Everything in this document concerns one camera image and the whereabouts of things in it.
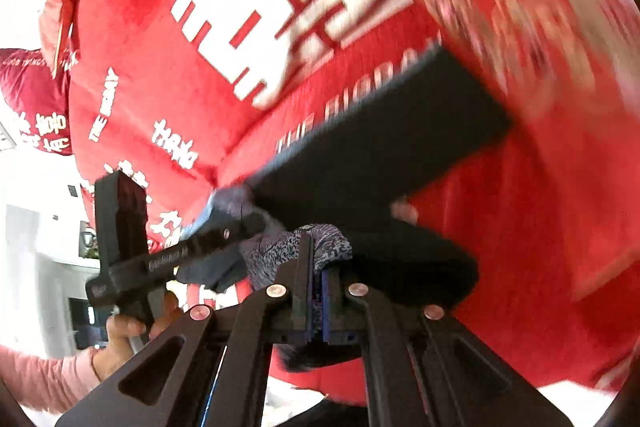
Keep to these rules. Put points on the dark red printed pillow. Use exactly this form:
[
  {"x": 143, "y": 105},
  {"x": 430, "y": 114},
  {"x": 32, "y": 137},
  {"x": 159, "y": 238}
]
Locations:
[{"x": 38, "y": 101}]

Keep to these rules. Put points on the pink sleeved left forearm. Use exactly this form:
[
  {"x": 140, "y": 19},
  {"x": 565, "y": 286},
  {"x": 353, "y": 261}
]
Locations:
[{"x": 50, "y": 385}]

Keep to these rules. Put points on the red floral embroidered quilt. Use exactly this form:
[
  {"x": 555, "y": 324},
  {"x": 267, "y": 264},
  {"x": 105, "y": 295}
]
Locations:
[{"x": 580, "y": 53}]

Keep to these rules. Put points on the person's left hand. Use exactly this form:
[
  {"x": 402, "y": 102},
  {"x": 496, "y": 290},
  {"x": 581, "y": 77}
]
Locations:
[{"x": 121, "y": 329}]

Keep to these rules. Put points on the black pants grey waistband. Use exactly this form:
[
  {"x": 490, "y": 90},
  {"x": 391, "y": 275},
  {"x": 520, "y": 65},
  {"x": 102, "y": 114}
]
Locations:
[{"x": 340, "y": 183}]

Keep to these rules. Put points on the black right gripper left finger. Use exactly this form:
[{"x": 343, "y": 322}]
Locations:
[{"x": 211, "y": 367}]

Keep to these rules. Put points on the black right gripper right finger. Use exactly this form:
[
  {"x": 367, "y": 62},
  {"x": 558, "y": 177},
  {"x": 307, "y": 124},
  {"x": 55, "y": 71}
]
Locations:
[{"x": 425, "y": 368}]

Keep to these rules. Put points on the red blanket white characters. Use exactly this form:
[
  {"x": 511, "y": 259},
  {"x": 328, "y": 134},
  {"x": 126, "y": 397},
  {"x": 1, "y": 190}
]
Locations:
[{"x": 198, "y": 95}]

